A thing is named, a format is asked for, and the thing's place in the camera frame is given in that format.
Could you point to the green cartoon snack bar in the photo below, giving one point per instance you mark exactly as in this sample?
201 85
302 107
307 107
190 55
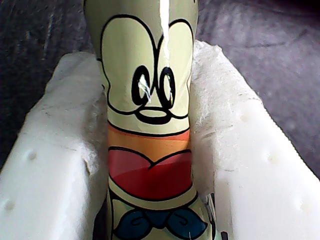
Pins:
150 62

